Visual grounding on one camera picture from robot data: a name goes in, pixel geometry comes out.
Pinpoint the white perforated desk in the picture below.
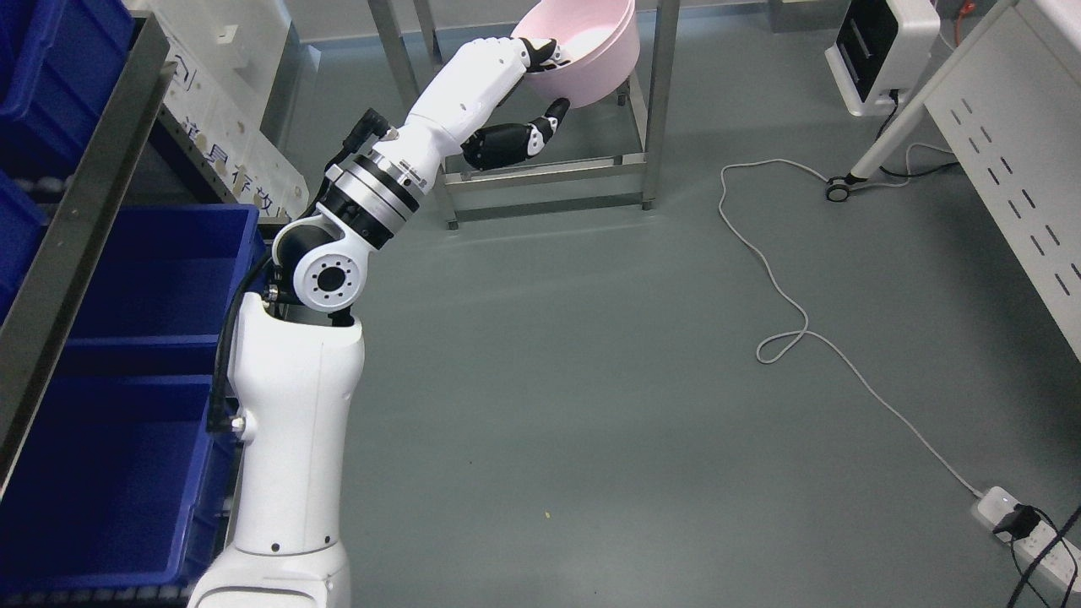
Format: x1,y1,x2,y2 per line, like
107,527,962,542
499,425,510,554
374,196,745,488
926,1,1080,351

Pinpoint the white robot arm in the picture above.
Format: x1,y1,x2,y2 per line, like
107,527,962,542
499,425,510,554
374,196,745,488
188,116,457,607

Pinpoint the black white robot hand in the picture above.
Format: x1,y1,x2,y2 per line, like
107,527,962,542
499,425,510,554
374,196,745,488
378,37,570,176

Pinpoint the white sign board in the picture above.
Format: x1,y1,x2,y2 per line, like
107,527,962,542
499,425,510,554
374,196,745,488
124,1,309,220

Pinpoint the metal shelf rack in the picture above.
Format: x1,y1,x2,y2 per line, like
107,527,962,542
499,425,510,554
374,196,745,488
1,10,175,489

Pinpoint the white black floor device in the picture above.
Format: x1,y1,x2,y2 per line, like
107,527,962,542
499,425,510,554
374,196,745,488
824,1,940,117

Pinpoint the lower left blue bin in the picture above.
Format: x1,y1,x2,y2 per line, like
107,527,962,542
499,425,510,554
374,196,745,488
1,204,265,597

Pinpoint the white wheeled stand leg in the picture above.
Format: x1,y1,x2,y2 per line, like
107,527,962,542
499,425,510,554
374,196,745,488
823,1,1016,203

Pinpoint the white power strip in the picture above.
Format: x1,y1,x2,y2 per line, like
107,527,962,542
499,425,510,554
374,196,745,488
972,487,1078,607

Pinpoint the pink bowl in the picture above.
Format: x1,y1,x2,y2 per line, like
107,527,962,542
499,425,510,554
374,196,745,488
511,1,640,109

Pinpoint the stainless steel table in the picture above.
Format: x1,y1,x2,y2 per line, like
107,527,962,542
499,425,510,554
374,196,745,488
328,1,680,232

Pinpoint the white floor cable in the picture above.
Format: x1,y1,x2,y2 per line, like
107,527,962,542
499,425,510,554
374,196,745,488
718,142,985,499

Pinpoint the black power cable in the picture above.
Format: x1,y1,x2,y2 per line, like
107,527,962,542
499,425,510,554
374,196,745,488
875,89,961,179

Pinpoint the left large blue bin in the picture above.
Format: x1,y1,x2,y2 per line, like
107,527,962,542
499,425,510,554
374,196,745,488
1,1,134,179

